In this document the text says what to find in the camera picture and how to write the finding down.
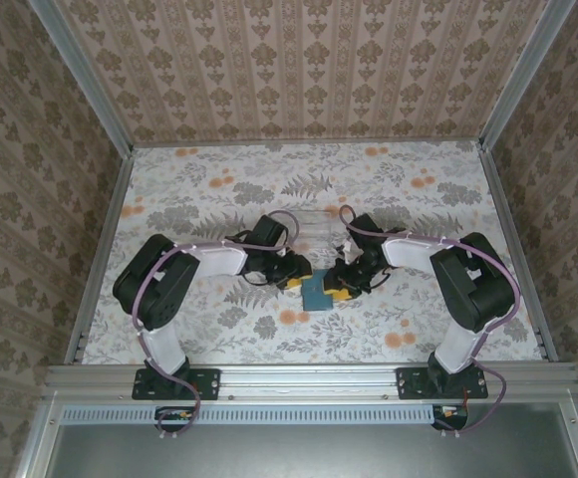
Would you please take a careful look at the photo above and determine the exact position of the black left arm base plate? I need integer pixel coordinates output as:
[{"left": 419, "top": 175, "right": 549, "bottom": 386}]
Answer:
[{"left": 132, "top": 366, "right": 220, "bottom": 401}]

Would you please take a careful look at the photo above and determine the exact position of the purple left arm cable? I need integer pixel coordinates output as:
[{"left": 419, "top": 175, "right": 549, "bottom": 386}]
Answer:
[{"left": 133, "top": 209, "right": 302, "bottom": 440}]

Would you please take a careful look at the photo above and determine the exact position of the blue leather card holder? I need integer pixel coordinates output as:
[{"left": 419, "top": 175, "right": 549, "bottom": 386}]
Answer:
[{"left": 300, "top": 276, "right": 337, "bottom": 313}]

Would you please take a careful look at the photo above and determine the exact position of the aluminium corner post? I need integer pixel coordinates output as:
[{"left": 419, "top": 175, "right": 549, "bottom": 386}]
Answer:
[
  {"left": 477, "top": 0, "right": 578, "bottom": 150},
  {"left": 24, "top": 0, "right": 136, "bottom": 158}
]

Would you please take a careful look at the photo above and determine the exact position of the grey sheet metal panel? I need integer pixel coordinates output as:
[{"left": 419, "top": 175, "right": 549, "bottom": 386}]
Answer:
[{"left": 49, "top": 422, "right": 578, "bottom": 478}]

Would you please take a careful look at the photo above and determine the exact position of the aluminium side rail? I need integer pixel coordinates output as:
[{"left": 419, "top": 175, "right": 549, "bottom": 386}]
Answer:
[
  {"left": 477, "top": 143, "right": 559, "bottom": 364},
  {"left": 64, "top": 146, "right": 136, "bottom": 367}
]

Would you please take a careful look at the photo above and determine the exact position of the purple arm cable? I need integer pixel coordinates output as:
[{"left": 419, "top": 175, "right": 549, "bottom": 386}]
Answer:
[
  {"left": 133, "top": 209, "right": 302, "bottom": 440},
  {"left": 338, "top": 204, "right": 522, "bottom": 439}
]

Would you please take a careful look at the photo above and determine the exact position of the aluminium table edge rail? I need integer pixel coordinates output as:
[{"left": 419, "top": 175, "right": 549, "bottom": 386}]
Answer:
[{"left": 44, "top": 362, "right": 578, "bottom": 404}]

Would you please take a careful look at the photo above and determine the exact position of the thin aluminium wall rail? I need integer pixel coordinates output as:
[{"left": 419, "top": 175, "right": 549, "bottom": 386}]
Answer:
[{"left": 129, "top": 137, "right": 487, "bottom": 149}]

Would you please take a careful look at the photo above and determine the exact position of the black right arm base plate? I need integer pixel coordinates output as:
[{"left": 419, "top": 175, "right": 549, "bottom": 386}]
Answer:
[{"left": 397, "top": 366, "right": 489, "bottom": 401}]

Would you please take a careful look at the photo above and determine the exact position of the black connector box with wires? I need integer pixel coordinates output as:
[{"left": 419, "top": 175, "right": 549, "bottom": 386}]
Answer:
[
  {"left": 431, "top": 403, "right": 469, "bottom": 430},
  {"left": 154, "top": 405, "right": 195, "bottom": 432}
]

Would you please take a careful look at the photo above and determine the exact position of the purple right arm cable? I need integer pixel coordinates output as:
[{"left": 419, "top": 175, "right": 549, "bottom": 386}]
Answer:
[{"left": 338, "top": 204, "right": 522, "bottom": 439}]

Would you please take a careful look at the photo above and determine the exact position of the clear acrylic card tray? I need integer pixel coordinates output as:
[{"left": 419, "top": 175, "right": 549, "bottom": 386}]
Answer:
[{"left": 288, "top": 209, "right": 334, "bottom": 253}]

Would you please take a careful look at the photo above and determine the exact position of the grey slotted cable duct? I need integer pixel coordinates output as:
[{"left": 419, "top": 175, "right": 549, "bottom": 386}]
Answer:
[{"left": 62, "top": 403, "right": 469, "bottom": 425}]

